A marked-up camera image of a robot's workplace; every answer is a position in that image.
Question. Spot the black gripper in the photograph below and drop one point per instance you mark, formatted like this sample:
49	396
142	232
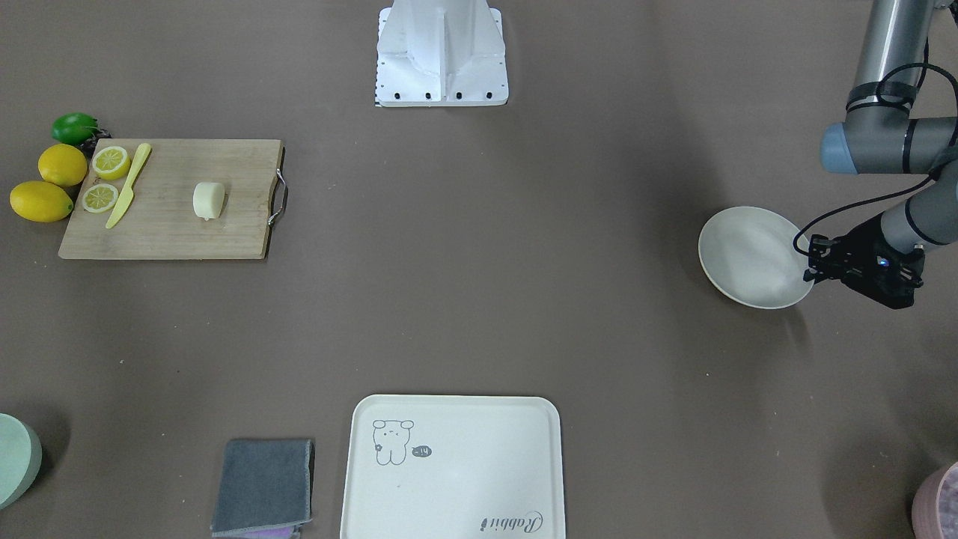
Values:
858	255

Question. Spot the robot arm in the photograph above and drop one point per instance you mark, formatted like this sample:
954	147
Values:
879	135

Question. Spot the cream rabbit tray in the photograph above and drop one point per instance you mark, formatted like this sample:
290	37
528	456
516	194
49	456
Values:
448	466

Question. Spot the white steamed bun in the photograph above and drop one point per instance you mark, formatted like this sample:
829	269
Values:
208	200

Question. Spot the beige round plate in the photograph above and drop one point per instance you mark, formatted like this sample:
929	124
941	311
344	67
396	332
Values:
755	257

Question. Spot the pink bowl of ice cubes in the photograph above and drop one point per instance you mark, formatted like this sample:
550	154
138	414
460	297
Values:
934	507

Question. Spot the grey folded cloth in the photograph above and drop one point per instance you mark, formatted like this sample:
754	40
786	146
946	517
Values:
264	488

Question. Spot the wooden cutting board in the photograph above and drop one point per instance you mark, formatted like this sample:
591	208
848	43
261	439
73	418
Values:
161	223

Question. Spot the yellow plastic knife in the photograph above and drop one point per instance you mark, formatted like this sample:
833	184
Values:
126	194

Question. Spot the lemon half upper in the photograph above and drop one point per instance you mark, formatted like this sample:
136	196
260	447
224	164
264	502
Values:
111	163

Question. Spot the lemon half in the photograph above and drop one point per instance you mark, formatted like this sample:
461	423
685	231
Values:
111	163
101	197

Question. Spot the lemon half lower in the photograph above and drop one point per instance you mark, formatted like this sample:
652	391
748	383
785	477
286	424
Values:
101	197

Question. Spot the green lime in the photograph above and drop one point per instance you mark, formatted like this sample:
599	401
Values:
74	128

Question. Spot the whole lemon far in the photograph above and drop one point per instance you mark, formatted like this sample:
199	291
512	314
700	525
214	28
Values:
62	165

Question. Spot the whole lemon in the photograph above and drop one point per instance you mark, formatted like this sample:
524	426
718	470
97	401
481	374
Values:
62	165
40	201

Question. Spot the whole lemon near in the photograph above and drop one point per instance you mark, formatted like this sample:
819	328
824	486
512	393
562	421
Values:
40	201

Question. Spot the mint green bowl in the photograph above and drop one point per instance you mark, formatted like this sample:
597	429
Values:
21	456

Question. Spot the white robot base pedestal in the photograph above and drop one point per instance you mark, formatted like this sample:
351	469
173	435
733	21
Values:
440	54

